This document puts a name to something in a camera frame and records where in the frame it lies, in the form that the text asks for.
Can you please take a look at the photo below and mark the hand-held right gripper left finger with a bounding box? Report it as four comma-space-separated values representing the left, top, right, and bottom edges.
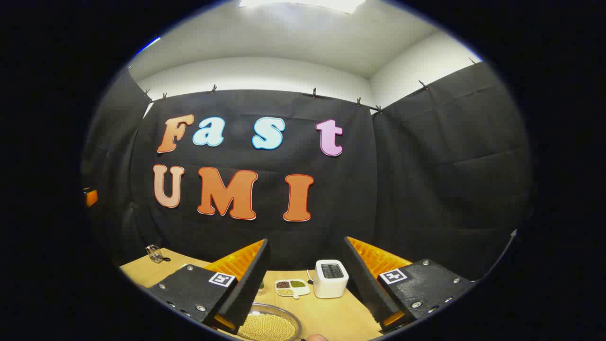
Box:
148, 238, 271, 334

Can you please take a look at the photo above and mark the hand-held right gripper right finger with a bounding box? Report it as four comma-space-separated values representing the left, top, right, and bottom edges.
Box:
342, 236, 475, 332

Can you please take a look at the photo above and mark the pile of yellow soybeans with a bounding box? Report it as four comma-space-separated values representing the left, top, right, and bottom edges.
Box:
239, 314, 296, 341

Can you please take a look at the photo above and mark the stainless steel pot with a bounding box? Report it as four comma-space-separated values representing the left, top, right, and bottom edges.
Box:
237, 303, 303, 341

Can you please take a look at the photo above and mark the white toaster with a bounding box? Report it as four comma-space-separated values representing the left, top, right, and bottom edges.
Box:
313, 260, 349, 299

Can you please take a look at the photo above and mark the white divided bean dish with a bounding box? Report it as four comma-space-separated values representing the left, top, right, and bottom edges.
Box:
275, 279, 311, 299

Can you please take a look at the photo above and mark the row of black cloth clips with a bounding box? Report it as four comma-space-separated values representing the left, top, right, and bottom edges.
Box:
144, 57, 479, 114

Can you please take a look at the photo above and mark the ceiling light panel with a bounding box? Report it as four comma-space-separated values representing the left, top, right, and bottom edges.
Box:
239, 0, 366, 14

